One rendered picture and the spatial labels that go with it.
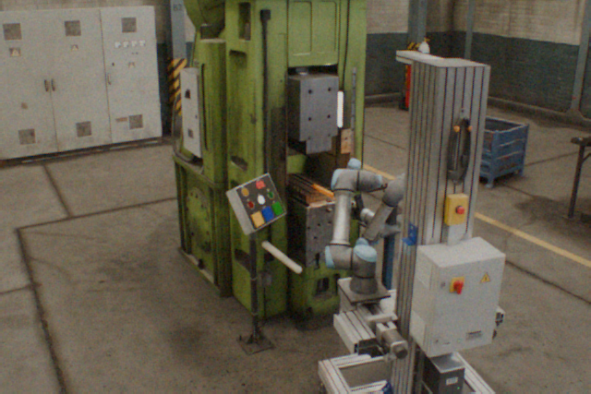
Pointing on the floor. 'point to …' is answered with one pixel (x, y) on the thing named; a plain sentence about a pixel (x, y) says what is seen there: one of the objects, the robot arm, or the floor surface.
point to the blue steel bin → (502, 148)
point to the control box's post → (253, 280)
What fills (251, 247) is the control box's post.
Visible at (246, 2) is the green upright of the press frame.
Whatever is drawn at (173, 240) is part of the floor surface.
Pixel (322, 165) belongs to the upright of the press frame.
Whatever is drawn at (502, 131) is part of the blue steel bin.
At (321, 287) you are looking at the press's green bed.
